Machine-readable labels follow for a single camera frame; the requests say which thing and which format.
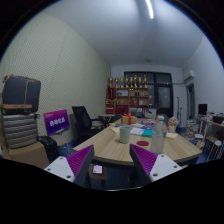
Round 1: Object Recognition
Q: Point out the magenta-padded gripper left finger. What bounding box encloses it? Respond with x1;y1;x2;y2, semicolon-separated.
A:
44;144;96;188

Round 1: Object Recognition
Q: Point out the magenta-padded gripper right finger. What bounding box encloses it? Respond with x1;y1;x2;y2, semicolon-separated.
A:
129;143;183;187

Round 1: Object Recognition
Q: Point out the clear plastic water bottle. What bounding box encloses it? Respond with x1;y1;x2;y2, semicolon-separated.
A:
150;115;168;155

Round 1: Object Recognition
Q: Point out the small pink box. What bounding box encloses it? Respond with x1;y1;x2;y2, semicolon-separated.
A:
92;164;104;175

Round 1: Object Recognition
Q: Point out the teal book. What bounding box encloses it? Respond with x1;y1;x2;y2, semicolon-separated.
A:
141;128;154;138

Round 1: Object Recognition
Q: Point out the brown wooden stool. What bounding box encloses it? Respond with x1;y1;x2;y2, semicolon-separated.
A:
87;163;110;182

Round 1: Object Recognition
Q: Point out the white printed paper booklet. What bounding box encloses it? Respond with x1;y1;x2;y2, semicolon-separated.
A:
129;126;146;136

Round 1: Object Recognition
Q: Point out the pale green cup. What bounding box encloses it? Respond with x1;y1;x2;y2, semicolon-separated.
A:
119;125;132;145

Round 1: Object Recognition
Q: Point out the small black suitcase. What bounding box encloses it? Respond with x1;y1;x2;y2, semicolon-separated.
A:
37;135;61;164

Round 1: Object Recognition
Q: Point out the yellow notepad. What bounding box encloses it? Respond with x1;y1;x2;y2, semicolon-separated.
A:
165;132;179;140

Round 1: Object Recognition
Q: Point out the black office chair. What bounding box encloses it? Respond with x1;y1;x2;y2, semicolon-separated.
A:
71;105;109;142

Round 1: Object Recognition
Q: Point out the yellow gift box red ribbon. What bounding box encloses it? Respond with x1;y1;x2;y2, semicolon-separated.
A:
120;112;138;126

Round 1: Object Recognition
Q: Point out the purple sign board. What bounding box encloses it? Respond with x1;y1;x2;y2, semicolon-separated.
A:
43;109;71;136

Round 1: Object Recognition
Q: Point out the flower bouquet in white pot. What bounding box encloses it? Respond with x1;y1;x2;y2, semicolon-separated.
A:
167;116;180;134

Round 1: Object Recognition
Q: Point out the brown cardboard box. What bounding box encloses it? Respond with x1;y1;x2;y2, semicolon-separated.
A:
1;141;51;169

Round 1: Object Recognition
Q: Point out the small white round table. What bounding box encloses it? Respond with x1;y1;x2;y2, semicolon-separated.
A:
98;114;117;123

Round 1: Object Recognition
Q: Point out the wooden shelf unit with trophies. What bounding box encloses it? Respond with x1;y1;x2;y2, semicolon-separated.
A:
105;74;151;115

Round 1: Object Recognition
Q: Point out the silver ribbed suitcase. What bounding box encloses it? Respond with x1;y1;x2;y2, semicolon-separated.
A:
0;113;39;150

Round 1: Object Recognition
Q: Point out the cluttered side desk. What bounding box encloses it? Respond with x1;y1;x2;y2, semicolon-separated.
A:
194;114;224;159

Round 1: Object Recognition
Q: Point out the computer monitor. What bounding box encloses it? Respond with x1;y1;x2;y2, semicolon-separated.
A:
197;103;208;116

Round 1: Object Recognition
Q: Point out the dark suitcase with tan trim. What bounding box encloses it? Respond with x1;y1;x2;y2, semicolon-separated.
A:
1;74;42;115

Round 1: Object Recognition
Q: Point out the white wall air conditioner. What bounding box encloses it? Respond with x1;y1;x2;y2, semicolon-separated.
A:
183;69;195;83

